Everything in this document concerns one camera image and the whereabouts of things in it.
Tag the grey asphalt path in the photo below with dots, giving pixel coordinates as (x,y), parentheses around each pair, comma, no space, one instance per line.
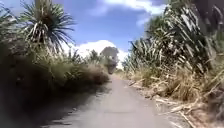
(115,106)

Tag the distant round tree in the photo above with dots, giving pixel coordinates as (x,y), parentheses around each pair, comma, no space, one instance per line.
(110,55)

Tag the spiky cabbage tree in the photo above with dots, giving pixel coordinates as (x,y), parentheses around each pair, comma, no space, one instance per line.
(45,21)

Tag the dry fallen leaves strip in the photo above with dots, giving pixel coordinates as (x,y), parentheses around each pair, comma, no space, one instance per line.
(176,100)

